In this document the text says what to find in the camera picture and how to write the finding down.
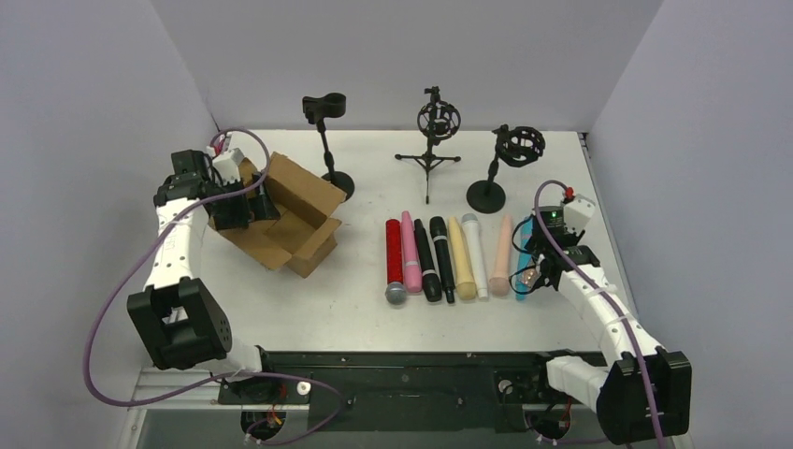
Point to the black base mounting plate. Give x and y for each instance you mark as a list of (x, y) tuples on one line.
[(389, 391)]

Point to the tripod shock mount stand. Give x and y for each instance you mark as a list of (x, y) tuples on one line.
[(437, 120)]

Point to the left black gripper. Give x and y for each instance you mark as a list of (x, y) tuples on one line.
[(246, 207)]

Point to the white microphone grey head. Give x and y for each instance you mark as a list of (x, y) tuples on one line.
[(473, 234)]

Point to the clip mic stand round base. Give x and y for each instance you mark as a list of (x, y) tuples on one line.
[(316, 110)]

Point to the red glitter microphone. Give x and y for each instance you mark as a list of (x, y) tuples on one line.
[(395, 291)]

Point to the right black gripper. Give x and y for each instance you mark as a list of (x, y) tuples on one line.
[(544, 272)]

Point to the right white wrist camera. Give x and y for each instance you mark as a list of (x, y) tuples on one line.
[(578, 211)]

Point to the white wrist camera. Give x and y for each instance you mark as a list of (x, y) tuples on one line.
[(227, 164), (578, 211)]

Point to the silver glitter microphone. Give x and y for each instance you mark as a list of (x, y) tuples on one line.
[(527, 279)]

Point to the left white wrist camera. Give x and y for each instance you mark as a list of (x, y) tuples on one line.
[(227, 164)]

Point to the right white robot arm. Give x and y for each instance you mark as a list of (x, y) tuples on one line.
[(643, 390)]

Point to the peach pink microphone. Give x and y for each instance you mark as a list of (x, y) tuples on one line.
[(499, 283)]

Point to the brown cardboard box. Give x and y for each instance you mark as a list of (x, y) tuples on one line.
[(303, 236)]

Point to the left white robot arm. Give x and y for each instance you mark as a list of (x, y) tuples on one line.
[(181, 324)]

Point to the teal microphone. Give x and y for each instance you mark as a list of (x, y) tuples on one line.
[(520, 285)]

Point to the cream white microphone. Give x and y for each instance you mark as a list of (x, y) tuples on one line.
[(464, 283)]

